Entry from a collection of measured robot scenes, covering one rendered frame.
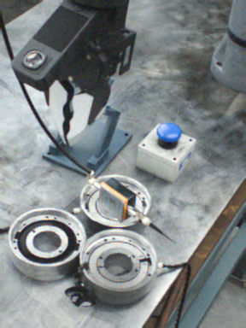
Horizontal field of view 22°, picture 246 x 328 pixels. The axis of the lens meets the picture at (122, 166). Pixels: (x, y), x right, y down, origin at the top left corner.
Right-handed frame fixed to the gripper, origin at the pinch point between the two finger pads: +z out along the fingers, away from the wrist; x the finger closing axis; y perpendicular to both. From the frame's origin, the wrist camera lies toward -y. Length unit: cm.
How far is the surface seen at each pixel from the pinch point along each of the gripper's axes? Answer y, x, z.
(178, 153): 22.3, -7.2, 10.6
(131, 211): 6.3, -8.1, 11.7
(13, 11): 164, 135, 78
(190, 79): 47.9, 2.9, 11.8
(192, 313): 47, -12, 68
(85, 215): 3.7, -2.5, 14.0
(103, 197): 6.5, -3.5, 11.9
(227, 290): 80, -13, 88
